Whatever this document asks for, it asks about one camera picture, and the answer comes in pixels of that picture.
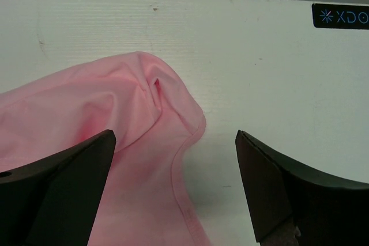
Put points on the pink t-shirt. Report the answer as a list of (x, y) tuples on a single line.
[(155, 120)]

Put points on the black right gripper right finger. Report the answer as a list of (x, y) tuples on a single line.
[(291, 203)]

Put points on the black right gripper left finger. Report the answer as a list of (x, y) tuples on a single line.
[(54, 201)]

